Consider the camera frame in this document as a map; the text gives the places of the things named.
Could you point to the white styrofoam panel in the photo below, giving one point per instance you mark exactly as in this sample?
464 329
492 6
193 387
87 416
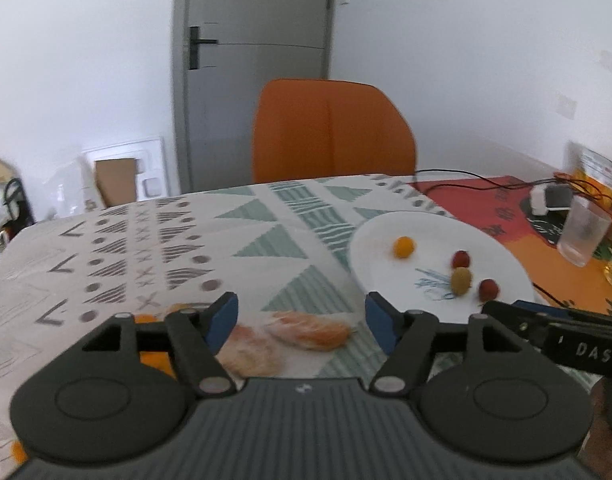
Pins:
151 160

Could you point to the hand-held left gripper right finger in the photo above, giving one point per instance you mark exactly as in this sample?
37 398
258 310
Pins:
378 321

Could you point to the orange chair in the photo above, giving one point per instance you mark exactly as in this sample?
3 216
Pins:
331 130

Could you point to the brown cardboard sheet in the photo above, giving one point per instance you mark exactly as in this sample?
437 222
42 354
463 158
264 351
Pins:
116 182

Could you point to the small orange kumquat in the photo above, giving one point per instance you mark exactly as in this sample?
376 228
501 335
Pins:
403 247

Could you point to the black metal rack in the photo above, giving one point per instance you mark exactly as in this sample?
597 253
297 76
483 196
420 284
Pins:
21 200

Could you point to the red lychee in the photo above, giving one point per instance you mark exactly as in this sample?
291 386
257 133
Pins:
488 290
461 259

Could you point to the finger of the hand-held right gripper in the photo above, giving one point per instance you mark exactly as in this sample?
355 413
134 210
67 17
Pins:
516 322
561 309

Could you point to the clear plastic bag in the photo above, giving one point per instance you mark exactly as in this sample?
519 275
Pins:
88 185

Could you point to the person's right hand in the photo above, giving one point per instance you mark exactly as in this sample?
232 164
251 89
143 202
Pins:
597 447

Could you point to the grey door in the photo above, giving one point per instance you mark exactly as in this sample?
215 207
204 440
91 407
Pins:
256 85

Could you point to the yellow-green lychee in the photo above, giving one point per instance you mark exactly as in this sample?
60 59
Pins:
461 280

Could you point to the clear drinking glass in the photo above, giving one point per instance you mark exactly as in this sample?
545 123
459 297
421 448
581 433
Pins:
583 232

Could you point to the white power adapter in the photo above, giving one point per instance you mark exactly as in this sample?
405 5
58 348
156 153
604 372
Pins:
548 197

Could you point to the white plate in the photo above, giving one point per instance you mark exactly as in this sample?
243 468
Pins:
386 245

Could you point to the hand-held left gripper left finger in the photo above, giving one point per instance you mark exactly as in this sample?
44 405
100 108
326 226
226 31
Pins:
221 321

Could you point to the orange red table mat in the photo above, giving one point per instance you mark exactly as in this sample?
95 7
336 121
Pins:
536 260

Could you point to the orange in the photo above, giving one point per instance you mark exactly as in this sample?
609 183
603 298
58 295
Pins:
155 364
18 452

